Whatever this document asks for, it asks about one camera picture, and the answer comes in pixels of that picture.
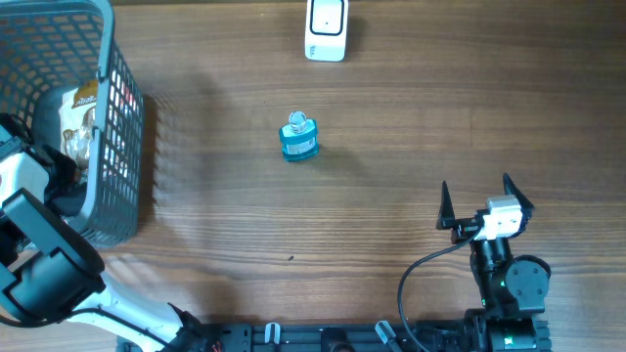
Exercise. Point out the white barcode scanner box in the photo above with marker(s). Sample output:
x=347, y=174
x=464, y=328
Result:
x=326, y=30

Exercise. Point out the grey plastic mesh basket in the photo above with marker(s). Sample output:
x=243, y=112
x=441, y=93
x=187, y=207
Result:
x=49, y=48

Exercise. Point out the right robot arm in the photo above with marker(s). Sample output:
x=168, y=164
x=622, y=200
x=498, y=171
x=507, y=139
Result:
x=512, y=288

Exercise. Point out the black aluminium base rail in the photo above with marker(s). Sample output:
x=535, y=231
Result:
x=342, y=337

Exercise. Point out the white brown snack pouch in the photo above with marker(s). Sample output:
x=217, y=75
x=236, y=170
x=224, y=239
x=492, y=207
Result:
x=77, y=120

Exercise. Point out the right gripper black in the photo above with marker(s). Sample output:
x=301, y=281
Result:
x=464, y=226

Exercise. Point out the blue mouthwash bottle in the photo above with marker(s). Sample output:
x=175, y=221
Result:
x=299, y=137

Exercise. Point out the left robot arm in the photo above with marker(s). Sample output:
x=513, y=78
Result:
x=50, y=274

